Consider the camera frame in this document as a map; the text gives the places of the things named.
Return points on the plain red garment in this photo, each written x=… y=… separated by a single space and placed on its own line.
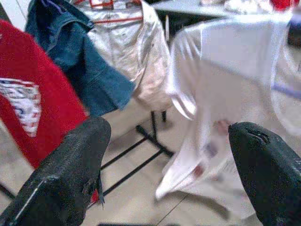
x=282 y=2

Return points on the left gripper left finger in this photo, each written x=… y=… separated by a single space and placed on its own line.
x=58 y=183

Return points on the blue denim garment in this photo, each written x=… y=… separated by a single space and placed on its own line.
x=94 y=77

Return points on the red hanger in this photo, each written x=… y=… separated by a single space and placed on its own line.
x=117 y=20

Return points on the red garment with white print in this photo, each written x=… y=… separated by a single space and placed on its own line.
x=54 y=94

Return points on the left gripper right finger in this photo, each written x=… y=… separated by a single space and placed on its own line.
x=270 y=179

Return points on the beige garment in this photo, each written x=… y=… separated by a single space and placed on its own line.
x=131 y=51

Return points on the white shirt red blue print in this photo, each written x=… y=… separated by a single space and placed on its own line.
x=223 y=70

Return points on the metal clothes rack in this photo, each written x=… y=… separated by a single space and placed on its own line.
x=154 y=139

